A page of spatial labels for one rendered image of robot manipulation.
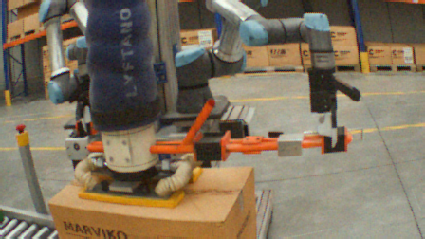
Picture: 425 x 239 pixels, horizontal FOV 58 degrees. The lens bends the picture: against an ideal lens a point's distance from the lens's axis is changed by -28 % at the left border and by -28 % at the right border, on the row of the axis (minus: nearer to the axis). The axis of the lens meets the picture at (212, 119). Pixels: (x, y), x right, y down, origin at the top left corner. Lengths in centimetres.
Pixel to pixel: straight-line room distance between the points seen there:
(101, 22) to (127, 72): 18
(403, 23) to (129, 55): 913
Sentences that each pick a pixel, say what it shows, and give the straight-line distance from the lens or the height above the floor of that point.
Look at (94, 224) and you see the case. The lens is 140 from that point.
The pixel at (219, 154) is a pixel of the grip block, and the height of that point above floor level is 106.
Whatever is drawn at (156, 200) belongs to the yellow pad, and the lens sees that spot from 135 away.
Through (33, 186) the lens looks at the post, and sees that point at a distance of 243.
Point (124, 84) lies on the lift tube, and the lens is 133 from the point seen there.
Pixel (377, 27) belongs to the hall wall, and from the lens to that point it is 998.
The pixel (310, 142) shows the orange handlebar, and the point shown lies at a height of 108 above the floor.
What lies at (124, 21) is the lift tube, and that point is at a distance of 131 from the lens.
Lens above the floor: 148
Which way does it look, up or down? 14 degrees down
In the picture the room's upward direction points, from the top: 7 degrees counter-clockwise
